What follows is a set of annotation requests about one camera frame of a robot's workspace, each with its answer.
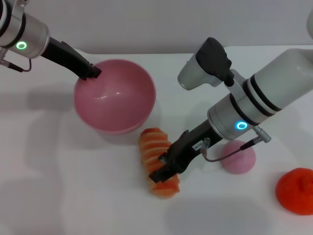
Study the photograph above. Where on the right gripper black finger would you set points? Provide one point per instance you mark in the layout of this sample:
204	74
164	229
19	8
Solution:
162	159
163	175

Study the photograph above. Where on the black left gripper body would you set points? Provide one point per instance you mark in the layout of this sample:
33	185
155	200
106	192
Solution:
66	57

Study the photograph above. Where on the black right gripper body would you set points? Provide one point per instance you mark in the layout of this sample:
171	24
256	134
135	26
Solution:
193	149

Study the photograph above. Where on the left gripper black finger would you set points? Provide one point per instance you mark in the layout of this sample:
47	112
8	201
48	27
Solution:
90	73

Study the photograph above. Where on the orange striped bread roll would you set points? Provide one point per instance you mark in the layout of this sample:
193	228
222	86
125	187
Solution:
151	147

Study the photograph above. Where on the pink plastic bowl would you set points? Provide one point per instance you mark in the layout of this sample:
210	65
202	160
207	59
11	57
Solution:
115	98

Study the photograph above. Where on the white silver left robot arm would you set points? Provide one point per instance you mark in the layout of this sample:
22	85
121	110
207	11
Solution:
22	31

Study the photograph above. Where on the pink peach toy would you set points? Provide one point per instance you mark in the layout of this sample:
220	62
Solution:
238	159

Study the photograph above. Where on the red orange tangerine toy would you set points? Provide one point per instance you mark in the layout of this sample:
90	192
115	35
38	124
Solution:
296	193

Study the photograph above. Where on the silver left camera mount bracket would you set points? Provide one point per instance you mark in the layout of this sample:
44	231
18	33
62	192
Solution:
14	5

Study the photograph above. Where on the silver camera mount bracket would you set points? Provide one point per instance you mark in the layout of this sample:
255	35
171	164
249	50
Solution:
236	83
14	5

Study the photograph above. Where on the silver right camera mount bracket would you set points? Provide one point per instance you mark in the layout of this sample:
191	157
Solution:
236	83

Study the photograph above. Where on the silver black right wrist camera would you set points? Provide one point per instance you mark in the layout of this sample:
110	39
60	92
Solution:
205	63

